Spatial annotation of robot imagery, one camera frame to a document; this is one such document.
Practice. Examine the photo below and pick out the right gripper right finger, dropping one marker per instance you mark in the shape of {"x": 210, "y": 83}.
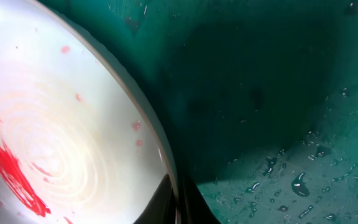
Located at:
{"x": 193, "y": 207}

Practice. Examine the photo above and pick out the light blue plate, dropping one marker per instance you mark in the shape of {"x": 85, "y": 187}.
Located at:
{"x": 79, "y": 141}

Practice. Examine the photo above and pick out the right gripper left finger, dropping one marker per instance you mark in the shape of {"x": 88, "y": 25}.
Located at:
{"x": 161, "y": 208}

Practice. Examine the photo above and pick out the teal plastic tray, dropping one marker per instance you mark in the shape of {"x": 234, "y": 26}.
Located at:
{"x": 258, "y": 98}

